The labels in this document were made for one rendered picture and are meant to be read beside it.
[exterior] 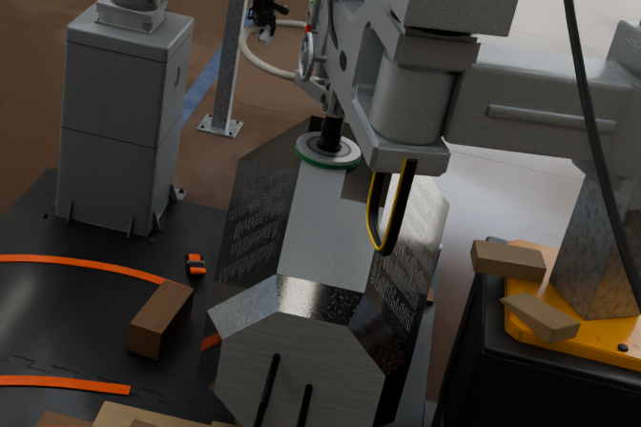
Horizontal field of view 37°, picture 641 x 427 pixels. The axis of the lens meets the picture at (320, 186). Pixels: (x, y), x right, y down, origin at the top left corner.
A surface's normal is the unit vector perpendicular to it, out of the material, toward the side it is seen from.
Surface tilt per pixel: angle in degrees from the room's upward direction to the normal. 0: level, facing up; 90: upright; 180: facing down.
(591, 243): 90
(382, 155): 90
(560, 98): 90
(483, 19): 90
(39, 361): 0
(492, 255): 0
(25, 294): 0
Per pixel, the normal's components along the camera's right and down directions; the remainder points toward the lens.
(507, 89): 0.08, 0.49
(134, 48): -0.14, 0.45
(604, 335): 0.18, -0.87
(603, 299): 0.34, 0.50
